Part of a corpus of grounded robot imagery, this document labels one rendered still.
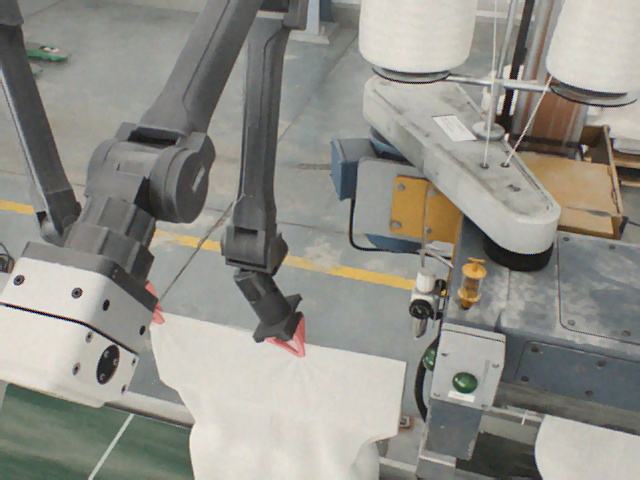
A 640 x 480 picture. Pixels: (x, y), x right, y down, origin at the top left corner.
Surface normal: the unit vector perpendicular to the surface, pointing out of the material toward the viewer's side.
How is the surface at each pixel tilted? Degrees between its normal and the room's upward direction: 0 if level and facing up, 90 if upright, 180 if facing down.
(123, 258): 61
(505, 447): 90
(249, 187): 70
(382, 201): 90
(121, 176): 30
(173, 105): 26
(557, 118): 90
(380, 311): 0
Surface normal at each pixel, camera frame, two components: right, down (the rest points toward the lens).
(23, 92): 0.70, -0.05
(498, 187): 0.01, -0.80
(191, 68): -0.12, -0.48
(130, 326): 0.96, 0.18
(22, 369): -0.28, 0.57
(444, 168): -0.92, 0.22
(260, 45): -0.27, 0.25
